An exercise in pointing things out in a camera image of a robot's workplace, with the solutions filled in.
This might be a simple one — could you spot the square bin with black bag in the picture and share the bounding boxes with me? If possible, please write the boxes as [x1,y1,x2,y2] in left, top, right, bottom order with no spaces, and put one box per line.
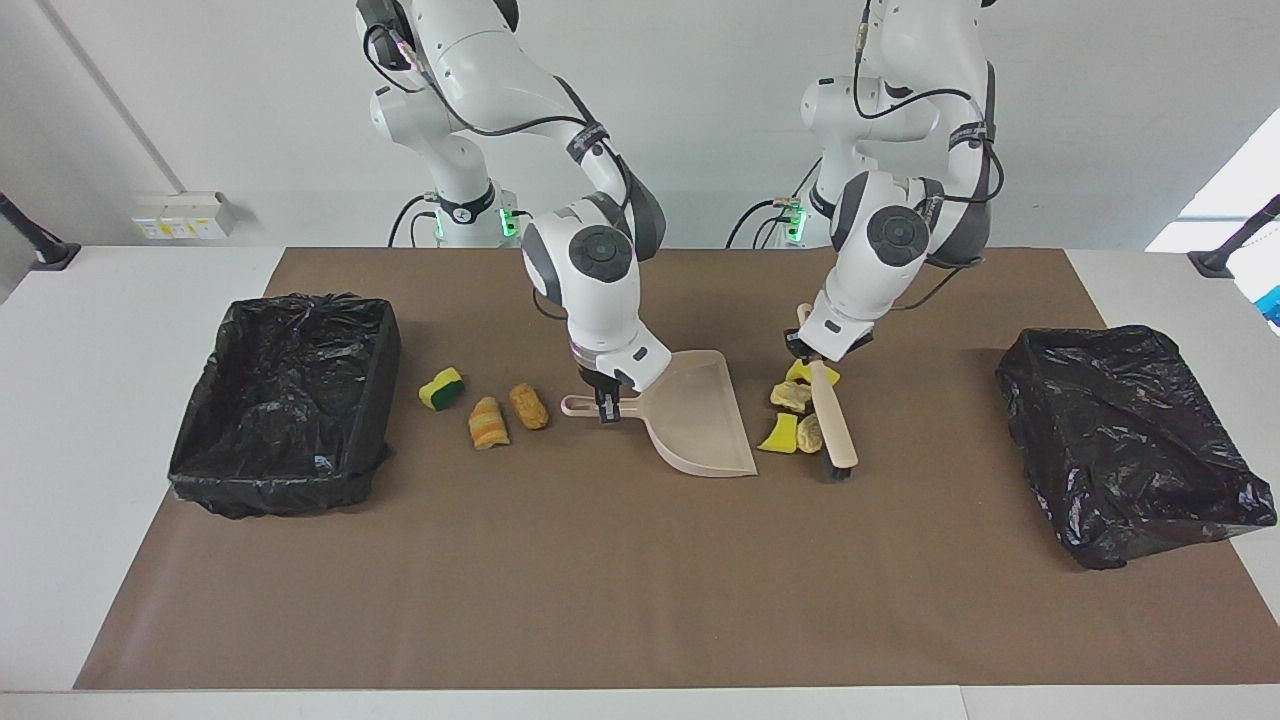
[167,292,403,519]

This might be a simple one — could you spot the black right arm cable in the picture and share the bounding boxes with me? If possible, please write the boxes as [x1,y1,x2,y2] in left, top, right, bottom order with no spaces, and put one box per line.
[362,20,641,241]

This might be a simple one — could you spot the yellow and green sponge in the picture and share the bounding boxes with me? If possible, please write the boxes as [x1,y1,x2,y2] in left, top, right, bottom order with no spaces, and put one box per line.
[419,367,466,412]

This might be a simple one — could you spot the black stand foot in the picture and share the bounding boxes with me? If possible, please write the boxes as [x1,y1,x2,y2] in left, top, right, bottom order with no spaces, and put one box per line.
[0,192,81,271]
[1188,195,1280,279]

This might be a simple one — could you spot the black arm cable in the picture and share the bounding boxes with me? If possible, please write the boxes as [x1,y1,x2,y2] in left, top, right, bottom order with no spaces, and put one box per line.
[362,20,641,241]
[853,0,1004,313]

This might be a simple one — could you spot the beige hand brush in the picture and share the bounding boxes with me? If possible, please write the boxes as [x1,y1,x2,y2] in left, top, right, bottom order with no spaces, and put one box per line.
[797,303,859,483]

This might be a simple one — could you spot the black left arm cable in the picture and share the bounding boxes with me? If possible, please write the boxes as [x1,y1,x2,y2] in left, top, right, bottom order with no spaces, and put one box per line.
[853,0,1004,313]

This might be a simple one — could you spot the black right base cable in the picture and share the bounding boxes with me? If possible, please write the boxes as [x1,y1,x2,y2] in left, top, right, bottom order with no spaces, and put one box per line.
[388,193,441,248]

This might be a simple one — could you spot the wedge yellow sponge piece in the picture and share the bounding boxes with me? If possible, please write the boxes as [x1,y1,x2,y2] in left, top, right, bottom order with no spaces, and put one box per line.
[757,413,801,456]

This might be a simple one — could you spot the beige plastic dustpan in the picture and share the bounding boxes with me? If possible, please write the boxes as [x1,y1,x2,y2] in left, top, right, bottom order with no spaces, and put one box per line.
[560,350,758,479]

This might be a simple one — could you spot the brown paper table mat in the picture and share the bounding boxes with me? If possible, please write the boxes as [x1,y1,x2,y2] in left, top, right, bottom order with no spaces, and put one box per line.
[73,247,1280,691]

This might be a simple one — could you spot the black left base cable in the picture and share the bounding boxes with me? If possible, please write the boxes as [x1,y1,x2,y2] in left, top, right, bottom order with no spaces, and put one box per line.
[726,155,827,249]

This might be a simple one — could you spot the striped orange bread roll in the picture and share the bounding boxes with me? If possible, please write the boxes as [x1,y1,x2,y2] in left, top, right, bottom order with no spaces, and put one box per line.
[468,396,511,451]

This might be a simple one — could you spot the brown bread piece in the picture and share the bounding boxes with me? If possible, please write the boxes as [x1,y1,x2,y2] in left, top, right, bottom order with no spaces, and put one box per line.
[510,383,551,431]

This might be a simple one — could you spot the slanted bin with black bag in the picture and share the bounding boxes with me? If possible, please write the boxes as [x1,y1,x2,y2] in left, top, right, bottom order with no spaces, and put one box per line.
[996,325,1279,571]

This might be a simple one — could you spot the black base cable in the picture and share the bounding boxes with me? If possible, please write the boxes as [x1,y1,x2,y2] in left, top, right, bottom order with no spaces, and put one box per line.
[726,155,827,249]
[388,193,441,248]

